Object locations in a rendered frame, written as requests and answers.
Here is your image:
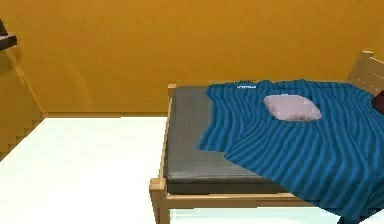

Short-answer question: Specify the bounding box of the wooden bed with grey mattress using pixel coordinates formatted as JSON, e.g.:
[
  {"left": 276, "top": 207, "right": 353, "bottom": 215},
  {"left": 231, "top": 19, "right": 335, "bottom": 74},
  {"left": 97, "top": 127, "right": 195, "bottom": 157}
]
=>
[{"left": 148, "top": 50, "right": 384, "bottom": 224}]

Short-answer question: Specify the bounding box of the pale pink pillow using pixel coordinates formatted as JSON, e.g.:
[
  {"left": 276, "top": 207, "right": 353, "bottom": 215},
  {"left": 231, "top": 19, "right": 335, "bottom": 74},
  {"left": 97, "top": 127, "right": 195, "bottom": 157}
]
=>
[{"left": 263, "top": 94, "right": 323, "bottom": 122}]

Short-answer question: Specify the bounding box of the blue striped blanket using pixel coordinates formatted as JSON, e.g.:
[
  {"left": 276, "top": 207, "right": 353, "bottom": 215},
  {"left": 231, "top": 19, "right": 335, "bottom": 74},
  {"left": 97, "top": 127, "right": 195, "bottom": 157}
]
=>
[{"left": 197, "top": 79, "right": 384, "bottom": 224}]

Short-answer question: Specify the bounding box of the dark red pillow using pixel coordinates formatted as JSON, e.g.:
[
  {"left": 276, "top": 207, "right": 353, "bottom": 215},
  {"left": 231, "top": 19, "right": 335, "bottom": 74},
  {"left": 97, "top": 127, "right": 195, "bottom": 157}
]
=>
[{"left": 371, "top": 88, "right": 384, "bottom": 115}]

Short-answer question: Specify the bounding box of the dark brown wall fixture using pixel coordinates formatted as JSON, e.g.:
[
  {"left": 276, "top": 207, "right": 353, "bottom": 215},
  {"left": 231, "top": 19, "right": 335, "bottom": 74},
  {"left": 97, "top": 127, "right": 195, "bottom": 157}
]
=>
[{"left": 0, "top": 19, "right": 18, "bottom": 52}]

